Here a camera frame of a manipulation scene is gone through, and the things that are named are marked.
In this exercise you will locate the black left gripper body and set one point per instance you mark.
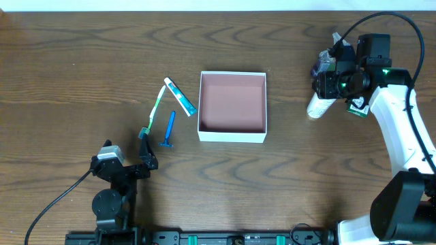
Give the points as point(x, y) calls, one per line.
point(127, 171)

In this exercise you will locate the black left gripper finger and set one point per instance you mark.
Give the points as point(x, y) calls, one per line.
point(145, 151)
point(107, 143)

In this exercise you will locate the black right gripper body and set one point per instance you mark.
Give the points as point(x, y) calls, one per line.
point(327, 84)

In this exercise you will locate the green white toothbrush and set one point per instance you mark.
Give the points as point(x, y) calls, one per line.
point(146, 130)

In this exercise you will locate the clear blue soap pump bottle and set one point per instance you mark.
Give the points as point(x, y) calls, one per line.
point(327, 63)

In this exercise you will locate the small green white box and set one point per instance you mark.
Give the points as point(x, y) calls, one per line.
point(358, 107)

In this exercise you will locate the white lotion tube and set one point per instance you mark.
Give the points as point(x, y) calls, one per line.
point(317, 107)

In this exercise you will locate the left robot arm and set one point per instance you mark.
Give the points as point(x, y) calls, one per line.
point(114, 207)

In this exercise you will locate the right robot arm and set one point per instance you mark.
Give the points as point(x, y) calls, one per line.
point(404, 211)

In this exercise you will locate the blue disposable razor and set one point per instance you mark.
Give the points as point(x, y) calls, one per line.
point(166, 142)

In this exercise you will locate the green white toothpaste tube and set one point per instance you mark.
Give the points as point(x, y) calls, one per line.
point(187, 106)

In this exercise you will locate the white cardboard box pink interior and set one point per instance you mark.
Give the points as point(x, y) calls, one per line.
point(232, 107)

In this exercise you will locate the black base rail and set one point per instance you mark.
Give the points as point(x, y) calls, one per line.
point(303, 236)

